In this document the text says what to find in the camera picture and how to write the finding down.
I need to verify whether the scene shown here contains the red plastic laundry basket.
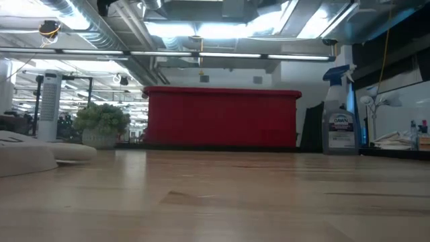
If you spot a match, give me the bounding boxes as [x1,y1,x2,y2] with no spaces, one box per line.
[142,85,302,149]

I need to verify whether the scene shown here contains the ceiling light tube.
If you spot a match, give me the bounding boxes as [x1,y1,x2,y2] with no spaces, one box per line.
[198,51,337,63]
[0,47,194,57]

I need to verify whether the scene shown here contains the green succulent plant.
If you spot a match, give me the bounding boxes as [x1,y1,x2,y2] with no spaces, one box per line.
[73,102,131,151]

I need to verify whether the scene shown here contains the blue-capped spray bottle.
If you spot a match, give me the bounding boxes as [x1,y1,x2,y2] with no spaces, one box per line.
[321,64,359,155]

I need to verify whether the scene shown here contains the white tower fan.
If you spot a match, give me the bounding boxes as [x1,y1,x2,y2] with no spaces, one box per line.
[36,69,64,142]

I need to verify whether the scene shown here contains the folded cloth stack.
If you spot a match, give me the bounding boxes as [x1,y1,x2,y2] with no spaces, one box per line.
[372,130,413,151]

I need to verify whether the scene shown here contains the white Houston tote bag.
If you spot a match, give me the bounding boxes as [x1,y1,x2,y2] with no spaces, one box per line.
[0,130,98,178]

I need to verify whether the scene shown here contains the small clear bottle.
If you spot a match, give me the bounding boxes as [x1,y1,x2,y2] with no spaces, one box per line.
[408,120,419,151]

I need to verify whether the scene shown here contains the small red-capped bottle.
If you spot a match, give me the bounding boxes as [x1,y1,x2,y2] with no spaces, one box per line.
[418,119,430,151]

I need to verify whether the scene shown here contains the black aluminium table frame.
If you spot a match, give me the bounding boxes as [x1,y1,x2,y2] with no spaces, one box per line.
[116,143,430,161]

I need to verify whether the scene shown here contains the black background frame rig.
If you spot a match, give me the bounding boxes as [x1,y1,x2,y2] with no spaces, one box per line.
[32,74,95,135]

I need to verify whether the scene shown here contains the silver ceiling duct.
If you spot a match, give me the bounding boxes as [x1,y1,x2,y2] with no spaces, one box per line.
[40,0,169,85]

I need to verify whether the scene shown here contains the yellow cable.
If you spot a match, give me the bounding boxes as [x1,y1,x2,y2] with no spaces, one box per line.
[378,0,394,89]

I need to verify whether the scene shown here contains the black ceiling camera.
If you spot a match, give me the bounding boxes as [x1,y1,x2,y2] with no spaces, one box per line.
[38,19,63,45]

